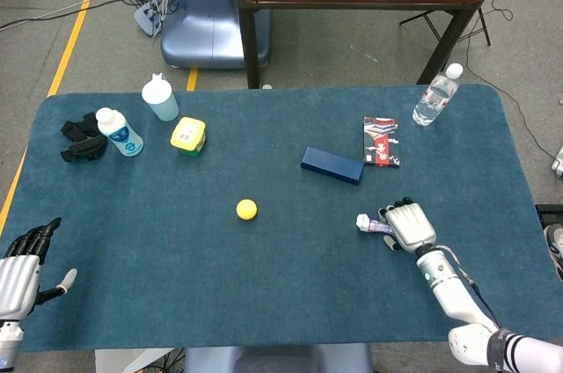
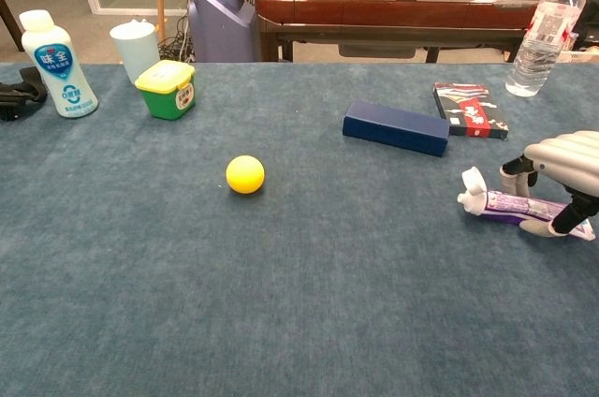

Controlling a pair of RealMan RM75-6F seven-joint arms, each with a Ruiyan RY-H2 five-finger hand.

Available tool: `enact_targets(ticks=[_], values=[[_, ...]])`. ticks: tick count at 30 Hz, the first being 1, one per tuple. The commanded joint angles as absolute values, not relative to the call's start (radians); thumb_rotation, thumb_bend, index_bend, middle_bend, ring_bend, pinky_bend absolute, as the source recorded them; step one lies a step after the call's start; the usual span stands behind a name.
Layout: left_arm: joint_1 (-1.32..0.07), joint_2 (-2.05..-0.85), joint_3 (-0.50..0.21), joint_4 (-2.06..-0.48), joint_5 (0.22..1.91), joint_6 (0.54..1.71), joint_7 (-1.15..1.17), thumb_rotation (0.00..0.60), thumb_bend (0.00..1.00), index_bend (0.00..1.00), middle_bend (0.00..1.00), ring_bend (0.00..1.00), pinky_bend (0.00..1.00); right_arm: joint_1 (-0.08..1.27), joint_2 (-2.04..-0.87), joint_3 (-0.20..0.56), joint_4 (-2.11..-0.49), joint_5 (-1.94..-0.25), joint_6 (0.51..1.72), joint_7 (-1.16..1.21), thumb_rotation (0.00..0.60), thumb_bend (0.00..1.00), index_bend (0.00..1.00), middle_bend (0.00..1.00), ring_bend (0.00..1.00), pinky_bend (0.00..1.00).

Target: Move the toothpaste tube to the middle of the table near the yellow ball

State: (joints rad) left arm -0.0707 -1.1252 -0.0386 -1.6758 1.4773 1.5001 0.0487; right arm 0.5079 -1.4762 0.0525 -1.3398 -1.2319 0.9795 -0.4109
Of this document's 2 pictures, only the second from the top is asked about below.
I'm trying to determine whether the pale blue lidded cup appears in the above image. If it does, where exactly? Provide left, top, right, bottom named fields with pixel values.
left=109, top=19, right=162, bottom=84

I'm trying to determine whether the white plastic basket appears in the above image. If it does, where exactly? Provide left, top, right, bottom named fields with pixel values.
left=554, top=48, right=599, bottom=66

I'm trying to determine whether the brown mahjong table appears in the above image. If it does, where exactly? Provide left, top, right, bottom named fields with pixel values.
left=255, top=0, right=547, bottom=65

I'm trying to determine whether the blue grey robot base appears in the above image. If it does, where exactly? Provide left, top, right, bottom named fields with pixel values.
left=187, top=0, right=258, bottom=64

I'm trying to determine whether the purple white tube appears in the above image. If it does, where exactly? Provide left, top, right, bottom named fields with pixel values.
left=457, top=166, right=598, bottom=243

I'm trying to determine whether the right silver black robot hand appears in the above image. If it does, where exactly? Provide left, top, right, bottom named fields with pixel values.
left=499, top=129, right=599, bottom=238

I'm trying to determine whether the yellow ball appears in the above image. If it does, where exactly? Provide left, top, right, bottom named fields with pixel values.
left=225, top=154, right=266, bottom=195

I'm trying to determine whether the red black booklet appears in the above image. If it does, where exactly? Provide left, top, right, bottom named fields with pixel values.
left=432, top=81, right=510, bottom=141

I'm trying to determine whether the dark blue rectangular box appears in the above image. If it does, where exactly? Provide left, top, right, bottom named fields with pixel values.
left=342, top=99, right=451, bottom=158

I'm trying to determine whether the yellow green container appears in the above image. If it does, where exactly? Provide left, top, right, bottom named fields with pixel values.
left=134, top=59, right=197, bottom=122

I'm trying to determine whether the dark furniture leg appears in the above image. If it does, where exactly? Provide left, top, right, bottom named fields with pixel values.
left=0, top=0, right=25, bottom=52

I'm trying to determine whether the blue felt table cloth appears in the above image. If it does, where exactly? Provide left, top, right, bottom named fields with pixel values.
left=0, top=62, right=599, bottom=397

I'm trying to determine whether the clear plastic water bottle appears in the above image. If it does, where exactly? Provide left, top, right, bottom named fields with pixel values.
left=504, top=0, right=595, bottom=98

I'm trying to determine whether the black strap bundle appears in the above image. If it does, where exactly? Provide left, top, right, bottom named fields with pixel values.
left=0, top=66, right=49, bottom=122

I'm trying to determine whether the white bottle with blue label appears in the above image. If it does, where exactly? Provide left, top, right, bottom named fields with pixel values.
left=18, top=9, right=100, bottom=119

